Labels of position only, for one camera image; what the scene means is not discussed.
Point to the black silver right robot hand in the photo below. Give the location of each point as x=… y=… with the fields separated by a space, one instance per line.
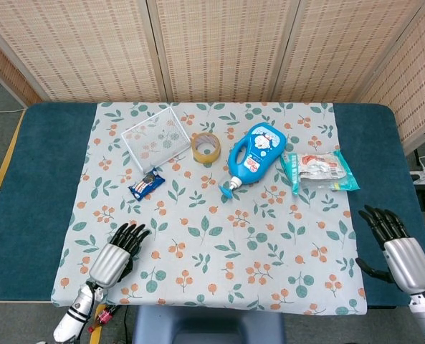
x=407 y=261

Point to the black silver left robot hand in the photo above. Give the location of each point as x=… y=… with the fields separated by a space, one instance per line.
x=108 y=263

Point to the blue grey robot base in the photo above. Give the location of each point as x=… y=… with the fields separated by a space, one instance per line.
x=208 y=326

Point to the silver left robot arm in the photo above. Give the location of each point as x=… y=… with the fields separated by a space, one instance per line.
x=76 y=311

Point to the blue cookie snack packet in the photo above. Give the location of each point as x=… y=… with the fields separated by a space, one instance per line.
x=145 y=185

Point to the teal felt table cover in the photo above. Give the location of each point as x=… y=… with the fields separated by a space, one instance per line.
x=36 y=200

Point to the floral leaf print tablecloth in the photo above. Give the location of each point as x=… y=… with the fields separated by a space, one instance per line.
x=212 y=243

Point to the teal white plastic package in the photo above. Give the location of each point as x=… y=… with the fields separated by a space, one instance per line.
x=316 y=168

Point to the clear plastic box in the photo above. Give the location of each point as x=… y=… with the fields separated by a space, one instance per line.
x=155 y=139

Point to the tan packing tape roll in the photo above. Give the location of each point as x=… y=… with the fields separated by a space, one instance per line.
x=205 y=155

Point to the blue pump detergent bottle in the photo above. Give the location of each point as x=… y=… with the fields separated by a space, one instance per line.
x=255 y=157

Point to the bamboo folding screen panel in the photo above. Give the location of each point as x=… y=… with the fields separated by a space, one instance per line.
x=226 y=46
x=4 y=71
x=416 y=79
x=76 y=46
x=341 y=46

